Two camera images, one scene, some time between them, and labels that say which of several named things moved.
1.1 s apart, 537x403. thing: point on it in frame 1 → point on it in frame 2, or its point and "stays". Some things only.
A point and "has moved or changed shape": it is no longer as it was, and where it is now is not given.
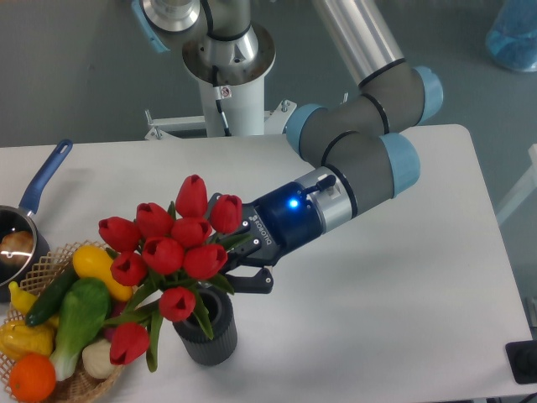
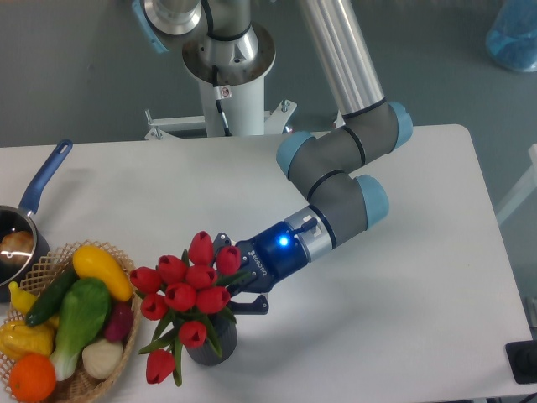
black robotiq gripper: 281,223 → 268,258
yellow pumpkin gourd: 18,338 stays
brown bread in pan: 17,247 stays
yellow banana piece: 21,299 stays
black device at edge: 522,357 stays
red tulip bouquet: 167,261 has moved or changed shape
